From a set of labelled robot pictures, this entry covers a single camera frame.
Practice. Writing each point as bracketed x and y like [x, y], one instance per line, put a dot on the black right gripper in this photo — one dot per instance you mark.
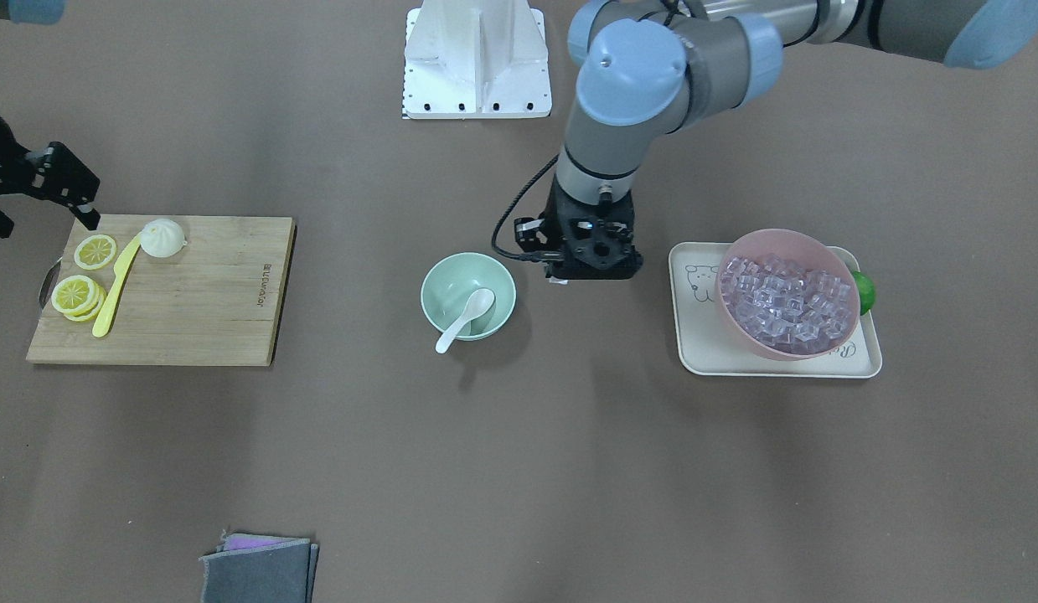
[1, 172]

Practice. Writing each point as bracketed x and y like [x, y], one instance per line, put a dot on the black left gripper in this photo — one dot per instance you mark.
[531, 234]

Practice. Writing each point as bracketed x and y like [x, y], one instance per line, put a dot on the white ceramic spoon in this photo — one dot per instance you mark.
[477, 304]

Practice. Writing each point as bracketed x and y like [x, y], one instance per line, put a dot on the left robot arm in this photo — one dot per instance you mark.
[653, 68]

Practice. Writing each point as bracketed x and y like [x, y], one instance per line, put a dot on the mint green bowl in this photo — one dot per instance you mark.
[451, 281]

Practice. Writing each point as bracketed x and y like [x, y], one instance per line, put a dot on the pink bowl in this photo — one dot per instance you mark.
[790, 244]

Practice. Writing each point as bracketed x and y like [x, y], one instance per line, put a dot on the pile of clear ice cubes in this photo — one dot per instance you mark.
[782, 305]

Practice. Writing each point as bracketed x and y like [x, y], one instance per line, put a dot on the single lemon slice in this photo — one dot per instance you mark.
[95, 251]

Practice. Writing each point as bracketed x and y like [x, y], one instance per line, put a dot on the stacked lemon slices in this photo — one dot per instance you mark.
[78, 298]

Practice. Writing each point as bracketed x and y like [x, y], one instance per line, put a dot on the white steamed bun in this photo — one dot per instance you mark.
[162, 237]

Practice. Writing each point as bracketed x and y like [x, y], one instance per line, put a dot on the yellow plastic knife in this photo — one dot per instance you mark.
[122, 265]

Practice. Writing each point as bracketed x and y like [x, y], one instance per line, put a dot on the cream rabbit tray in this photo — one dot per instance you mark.
[708, 346]

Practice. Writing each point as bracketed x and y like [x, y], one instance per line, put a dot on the bamboo cutting board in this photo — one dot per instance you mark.
[217, 302]

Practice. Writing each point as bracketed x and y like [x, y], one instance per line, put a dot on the green lime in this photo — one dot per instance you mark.
[866, 291]

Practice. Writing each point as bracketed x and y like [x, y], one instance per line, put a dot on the grey folded cloth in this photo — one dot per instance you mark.
[260, 568]

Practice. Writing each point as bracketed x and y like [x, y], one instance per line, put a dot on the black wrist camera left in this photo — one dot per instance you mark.
[528, 235]

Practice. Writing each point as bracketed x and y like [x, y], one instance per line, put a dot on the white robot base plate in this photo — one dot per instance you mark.
[475, 60]

